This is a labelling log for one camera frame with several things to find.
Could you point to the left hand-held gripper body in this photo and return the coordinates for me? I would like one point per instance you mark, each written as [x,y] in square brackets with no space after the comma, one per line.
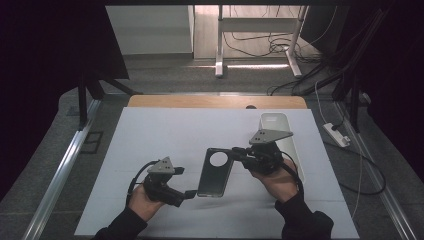
[163,191]

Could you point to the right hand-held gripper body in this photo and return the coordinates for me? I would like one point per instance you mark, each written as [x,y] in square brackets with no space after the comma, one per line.
[266,156]

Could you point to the dark curtain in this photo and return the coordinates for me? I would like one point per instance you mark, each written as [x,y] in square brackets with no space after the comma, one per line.
[40,66]
[400,83]

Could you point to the grey phone case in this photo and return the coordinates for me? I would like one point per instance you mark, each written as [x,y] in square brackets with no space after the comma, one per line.
[213,180]

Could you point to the white power strip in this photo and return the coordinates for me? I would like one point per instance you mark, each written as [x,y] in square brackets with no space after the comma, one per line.
[336,135]

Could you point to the black metal stand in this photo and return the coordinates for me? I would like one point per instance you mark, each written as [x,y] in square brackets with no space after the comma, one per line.
[355,100]
[82,103]

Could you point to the person's left hand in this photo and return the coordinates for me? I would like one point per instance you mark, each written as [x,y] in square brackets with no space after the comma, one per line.
[143,205]

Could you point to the aluminium rail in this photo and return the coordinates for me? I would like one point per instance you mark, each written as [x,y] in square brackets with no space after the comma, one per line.
[383,186]
[63,170]

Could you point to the person's right hand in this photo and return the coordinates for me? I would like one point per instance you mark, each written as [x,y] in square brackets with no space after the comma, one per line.
[281,186]

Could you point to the white phone case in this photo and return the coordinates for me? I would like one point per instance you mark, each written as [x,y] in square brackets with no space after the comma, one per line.
[293,153]

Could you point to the white desk frame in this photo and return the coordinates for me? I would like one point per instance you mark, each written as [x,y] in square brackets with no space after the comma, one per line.
[260,25]

